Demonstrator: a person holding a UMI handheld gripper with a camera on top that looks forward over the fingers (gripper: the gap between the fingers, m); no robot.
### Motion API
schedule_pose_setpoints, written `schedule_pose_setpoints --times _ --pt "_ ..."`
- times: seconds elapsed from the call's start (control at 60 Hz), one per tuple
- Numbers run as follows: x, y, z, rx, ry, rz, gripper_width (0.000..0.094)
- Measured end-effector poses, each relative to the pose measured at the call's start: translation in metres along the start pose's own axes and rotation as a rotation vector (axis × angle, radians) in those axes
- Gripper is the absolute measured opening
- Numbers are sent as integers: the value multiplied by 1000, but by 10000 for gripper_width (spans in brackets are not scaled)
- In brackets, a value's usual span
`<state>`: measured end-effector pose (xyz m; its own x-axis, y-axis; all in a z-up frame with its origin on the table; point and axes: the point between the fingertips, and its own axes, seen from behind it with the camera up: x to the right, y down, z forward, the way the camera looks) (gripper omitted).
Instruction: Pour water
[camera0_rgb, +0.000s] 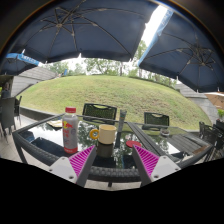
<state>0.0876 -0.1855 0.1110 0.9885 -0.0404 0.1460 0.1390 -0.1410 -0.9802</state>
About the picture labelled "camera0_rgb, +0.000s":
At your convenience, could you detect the seated person at left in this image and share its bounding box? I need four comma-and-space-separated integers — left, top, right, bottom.
1, 82, 11, 99

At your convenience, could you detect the cream mug with yellow handle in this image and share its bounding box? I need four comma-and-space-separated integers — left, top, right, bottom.
89, 124, 116, 145

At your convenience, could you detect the right navy patio umbrella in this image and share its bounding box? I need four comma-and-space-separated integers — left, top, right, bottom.
138, 9, 224, 93

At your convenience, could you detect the beige umbrella far right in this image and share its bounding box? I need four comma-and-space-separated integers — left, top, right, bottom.
206, 93, 224, 110

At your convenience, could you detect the dark umbrella pole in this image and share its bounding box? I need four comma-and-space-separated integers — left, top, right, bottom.
115, 110, 127, 148

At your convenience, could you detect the black chair far right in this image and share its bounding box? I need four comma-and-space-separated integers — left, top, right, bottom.
199, 121, 224, 161

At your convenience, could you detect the large navy patio umbrella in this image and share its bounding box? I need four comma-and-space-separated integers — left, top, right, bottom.
10, 0, 156, 63

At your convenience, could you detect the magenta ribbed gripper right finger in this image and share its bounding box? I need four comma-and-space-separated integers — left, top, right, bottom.
132, 145, 180, 186

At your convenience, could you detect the yellow tray on table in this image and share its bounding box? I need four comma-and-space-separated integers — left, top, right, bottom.
47, 120, 62, 128

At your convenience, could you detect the dark ashtray on table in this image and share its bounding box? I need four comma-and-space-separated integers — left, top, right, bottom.
160, 129, 170, 137

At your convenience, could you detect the black wicker chair centre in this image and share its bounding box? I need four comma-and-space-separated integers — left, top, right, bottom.
82, 103, 117, 124

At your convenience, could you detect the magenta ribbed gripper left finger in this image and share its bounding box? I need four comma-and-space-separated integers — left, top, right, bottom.
48, 145, 96, 187

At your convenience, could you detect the plastic bottle with red cap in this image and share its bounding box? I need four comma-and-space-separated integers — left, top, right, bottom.
62, 106, 78, 154

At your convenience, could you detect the dark slatted side table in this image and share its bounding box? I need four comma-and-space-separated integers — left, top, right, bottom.
167, 134, 209, 155

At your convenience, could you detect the red round coaster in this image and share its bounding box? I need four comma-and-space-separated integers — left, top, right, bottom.
126, 140, 142, 148

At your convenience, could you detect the glass top wicker table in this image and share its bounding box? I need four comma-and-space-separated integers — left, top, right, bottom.
13, 115, 212, 184

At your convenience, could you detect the black wicker chair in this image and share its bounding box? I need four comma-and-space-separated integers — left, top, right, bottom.
0, 97, 15, 137
144, 112, 169, 126
82, 103, 117, 124

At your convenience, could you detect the black wicker chair right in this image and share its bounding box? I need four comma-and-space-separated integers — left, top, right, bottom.
144, 112, 169, 126

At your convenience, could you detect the black wicker chair left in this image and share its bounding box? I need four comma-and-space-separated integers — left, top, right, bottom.
0, 97, 15, 137

